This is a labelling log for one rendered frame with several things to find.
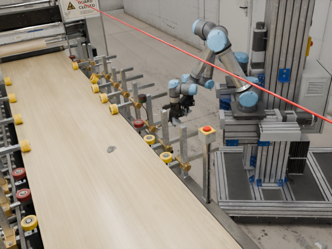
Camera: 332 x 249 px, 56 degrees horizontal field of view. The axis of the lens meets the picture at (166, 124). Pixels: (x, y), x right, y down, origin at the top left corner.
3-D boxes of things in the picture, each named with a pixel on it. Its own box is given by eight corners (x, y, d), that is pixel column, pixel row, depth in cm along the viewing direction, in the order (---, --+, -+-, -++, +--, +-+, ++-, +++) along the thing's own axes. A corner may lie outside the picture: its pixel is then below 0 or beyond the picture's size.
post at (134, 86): (141, 130, 276) (135, 80, 251) (143, 132, 273) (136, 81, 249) (137, 132, 275) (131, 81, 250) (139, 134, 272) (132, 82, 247)
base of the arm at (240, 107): (256, 103, 228) (258, 90, 223) (260, 112, 215) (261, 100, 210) (235, 103, 230) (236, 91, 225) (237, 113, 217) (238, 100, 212)
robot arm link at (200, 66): (217, 18, 201) (184, 79, 229) (215, 22, 192) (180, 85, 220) (232, 26, 201) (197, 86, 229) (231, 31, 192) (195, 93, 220)
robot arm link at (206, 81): (226, 23, 224) (216, 89, 245) (215, 21, 232) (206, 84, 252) (214, 23, 217) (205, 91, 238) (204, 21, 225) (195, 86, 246)
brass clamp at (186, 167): (181, 159, 219) (181, 153, 216) (191, 170, 208) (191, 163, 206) (174, 162, 216) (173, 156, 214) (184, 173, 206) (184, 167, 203)
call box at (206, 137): (208, 136, 176) (208, 124, 172) (216, 142, 171) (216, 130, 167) (198, 140, 173) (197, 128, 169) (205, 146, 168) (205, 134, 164)
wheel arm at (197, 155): (216, 148, 226) (216, 144, 224) (219, 151, 224) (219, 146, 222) (163, 170, 210) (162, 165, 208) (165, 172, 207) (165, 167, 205)
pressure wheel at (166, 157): (162, 164, 213) (161, 150, 207) (174, 165, 211) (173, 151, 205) (159, 172, 206) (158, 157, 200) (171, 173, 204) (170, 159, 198)
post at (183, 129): (186, 181, 220) (183, 123, 195) (188, 184, 217) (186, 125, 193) (182, 183, 219) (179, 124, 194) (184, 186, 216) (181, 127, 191)
